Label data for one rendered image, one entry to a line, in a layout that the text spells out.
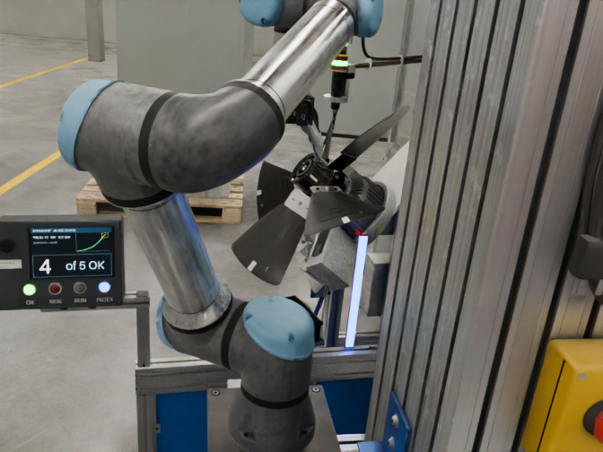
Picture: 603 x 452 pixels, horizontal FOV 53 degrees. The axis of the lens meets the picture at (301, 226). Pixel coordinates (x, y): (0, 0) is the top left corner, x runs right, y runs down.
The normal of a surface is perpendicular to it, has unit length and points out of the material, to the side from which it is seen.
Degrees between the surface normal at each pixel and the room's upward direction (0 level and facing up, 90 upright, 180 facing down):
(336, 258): 55
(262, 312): 8
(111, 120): 60
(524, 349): 90
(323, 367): 90
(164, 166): 104
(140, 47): 90
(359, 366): 90
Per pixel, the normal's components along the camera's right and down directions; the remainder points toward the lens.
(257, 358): -0.44, 0.29
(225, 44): -0.06, 0.38
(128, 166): -0.41, 0.64
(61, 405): 0.08, -0.92
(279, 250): -0.24, -0.27
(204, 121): 0.21, -0.28
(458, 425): 0.15, 0.39
